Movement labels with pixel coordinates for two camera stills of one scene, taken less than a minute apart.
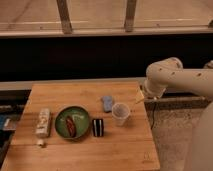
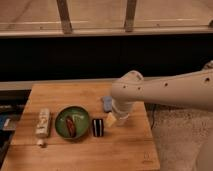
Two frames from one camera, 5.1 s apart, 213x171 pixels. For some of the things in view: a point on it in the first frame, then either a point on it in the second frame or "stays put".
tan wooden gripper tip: [139, 97] to [110, 120]
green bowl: [79, 117] stays put
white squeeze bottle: [43, 125] stays put
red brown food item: [71, 126] stays put
